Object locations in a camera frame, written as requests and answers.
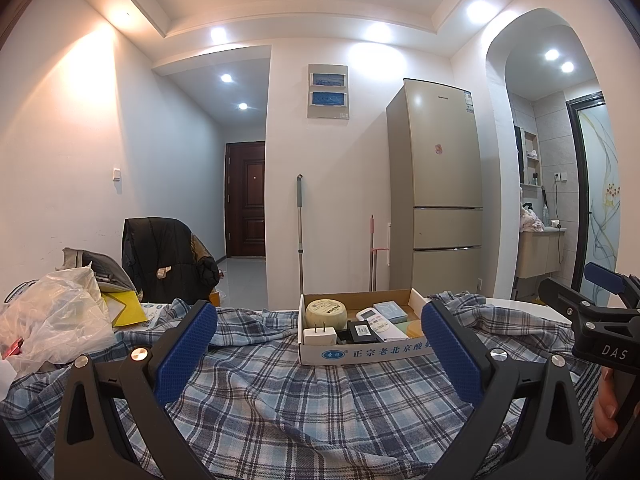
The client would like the person's right hand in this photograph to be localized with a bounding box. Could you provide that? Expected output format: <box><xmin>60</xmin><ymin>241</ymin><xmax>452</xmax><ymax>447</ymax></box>
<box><xmin>592</xmin><ymin>366</ymin><xmax>632</xmax><ymax>441</ymax></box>

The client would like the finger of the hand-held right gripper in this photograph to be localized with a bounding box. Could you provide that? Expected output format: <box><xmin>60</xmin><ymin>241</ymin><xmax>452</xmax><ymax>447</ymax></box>
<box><xmin>584</xmin><ymin>261</ymin><xmax>640</xmax><ymax>311</ymax></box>
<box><xmin>537</xmin><ymin>277</ymin><xmax>608</xmax><ymax>333</ymax></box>

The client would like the white remote control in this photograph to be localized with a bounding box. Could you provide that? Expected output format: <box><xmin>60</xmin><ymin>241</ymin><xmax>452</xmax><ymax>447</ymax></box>
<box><xmin>356</xmin><ymin>306</ymin><xmax>407</xmax><ymax>338</ymax></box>

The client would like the wall niche shelf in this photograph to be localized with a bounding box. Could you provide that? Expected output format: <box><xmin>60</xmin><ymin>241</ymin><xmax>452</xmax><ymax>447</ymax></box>
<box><xmin>520</xmin><ymin>127</ymin><xmax>542</xmax><ymax>187</ymax></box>

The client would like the cardboard box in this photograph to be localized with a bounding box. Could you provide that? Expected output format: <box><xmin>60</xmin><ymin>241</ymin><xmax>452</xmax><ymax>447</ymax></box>
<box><xmin>298</xmin><ymin>287</ymin><xmax>441</xmax><ymax>366</ymax></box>

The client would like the small light blue box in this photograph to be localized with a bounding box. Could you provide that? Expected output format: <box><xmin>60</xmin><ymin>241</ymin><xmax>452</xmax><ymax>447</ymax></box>
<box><xmin>372</xmin><ymin>301</ymin><xmax>408</xmax><ymax>324</ymax></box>

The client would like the beige vanity cabinet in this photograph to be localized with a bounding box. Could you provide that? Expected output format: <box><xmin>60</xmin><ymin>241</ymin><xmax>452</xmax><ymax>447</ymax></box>
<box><xmin>516</xmin><ymin>227</ymin><xmax>567</xmax><ymax>279</ymax></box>

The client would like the red broom handle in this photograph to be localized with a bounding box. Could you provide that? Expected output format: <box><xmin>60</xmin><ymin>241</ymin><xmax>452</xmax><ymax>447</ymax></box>
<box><xmin>369</xmin><ymin>214</ymin><xmax>391</xmax><ymax>292</ymax></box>

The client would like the yellow envelope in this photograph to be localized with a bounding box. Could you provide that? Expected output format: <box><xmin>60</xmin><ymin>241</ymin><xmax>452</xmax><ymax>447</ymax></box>
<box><xmin>102</xmin><ymin>290</ymin><xmax>149</xmax><ymax>328</ymax></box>

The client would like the small black box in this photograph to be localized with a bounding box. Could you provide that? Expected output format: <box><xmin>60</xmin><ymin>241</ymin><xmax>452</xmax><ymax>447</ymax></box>
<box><xmin>348</xmin><ymin>321</ymin><xmax>386</xmax><ymax>345</ymax></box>

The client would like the black jacket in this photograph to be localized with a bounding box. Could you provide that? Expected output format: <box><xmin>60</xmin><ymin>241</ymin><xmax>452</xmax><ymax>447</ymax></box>
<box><xmin>121</xmin><ymin>216</ymin><xmax>221</xmax><ymax>306</ymax></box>

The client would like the round cream tin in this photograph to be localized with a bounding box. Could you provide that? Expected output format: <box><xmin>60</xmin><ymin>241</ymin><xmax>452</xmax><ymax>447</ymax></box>
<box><xmin>305</xmin><ymin>298</ymin><xmax>348</xmax><ymax>332</ymax></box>

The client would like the blue plaid cloth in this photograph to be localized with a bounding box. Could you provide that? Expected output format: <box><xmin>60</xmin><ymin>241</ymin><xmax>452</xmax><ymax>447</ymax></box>
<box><xmin>0</xmin><ymin>290</ymin><xmax>603</xmax><ymax>480</ymax></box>

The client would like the white charger plug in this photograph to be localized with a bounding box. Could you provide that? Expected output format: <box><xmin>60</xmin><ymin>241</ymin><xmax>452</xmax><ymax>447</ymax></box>
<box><xmin>303</xmin><ymin>324</ymin><xmax>338</xmax><ymax>347</ymax></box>

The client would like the pink cloth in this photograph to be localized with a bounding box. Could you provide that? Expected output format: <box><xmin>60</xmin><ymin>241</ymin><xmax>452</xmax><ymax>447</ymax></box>
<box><xmin>520</xmin><ymin>205</ymin><xmax>543</xmax><ymax>233</ymax></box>

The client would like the clear plastic bag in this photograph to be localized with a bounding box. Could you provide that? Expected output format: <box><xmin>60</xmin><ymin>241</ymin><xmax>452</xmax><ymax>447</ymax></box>
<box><xmin>0</xmin><ymin>266</ymin><xmax>117</xmax><ymax>376</ymax></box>

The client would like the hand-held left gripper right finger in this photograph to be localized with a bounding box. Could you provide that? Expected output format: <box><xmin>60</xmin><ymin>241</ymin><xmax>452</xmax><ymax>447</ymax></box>
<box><xmin>420</xmin><ymin>299</ymin><xmax>587</xmax><ymax>480</ymax></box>

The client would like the patterned glass door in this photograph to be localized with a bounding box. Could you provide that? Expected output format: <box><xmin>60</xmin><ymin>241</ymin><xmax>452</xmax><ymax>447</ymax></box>
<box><xmin>566</xmin><ymin>91</ymin><xmax>621</xmax><ymax>286</ymax></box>

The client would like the grey bag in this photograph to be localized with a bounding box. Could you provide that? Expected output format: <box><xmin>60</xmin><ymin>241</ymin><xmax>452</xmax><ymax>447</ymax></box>
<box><xmin>61</xmin><ymin>246</ymin><xmax>137</xmax><ymax>293</ymax></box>

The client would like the dark brown door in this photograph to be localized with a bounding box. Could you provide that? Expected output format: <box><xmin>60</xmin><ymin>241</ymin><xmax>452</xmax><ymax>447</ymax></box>
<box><xmin>224</xmin><ymin>141</ymin><xmax>266</xmax><ymax>260</ymax></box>

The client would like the white printed leaflet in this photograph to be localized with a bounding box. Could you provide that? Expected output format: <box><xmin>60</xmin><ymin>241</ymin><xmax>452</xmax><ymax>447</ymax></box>
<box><xmin>137</xmin><ymin>301</ymin><xmax>168</xmax><ymax>331</ymax></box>

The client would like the grey mop handle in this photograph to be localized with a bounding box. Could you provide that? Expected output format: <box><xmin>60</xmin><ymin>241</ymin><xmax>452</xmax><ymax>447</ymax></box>
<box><xmin>295</xmin><ymin>173</ymin><xmax>306</xmax><ymax>295</ymax></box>

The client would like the beige refrigerator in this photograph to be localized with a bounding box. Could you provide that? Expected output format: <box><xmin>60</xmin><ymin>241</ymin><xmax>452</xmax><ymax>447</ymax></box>
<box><xmin>386</xmin><ymin>78</ymin><xmax>484</xmax><ymax>297</ymax></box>

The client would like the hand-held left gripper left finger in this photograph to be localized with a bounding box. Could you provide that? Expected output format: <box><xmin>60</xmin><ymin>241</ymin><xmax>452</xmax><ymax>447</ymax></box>
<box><xmin>54</xmin><ymin>299</ymin><xmax>218</xmax><ymax>480</ymax></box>

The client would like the grey electrical panel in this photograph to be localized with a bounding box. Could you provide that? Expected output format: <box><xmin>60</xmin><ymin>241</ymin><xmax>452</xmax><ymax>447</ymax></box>
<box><xmin>306</xmin><ymin>63</ymin><xmax>349</xmax><ymax>120</ymax></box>

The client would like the brown patterned cloth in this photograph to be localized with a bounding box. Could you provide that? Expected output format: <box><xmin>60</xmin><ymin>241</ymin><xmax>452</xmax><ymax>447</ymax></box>
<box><xmin>190</xmin><ymin>234</ymin><xmax>216</xmax><ymax>261</ymax></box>

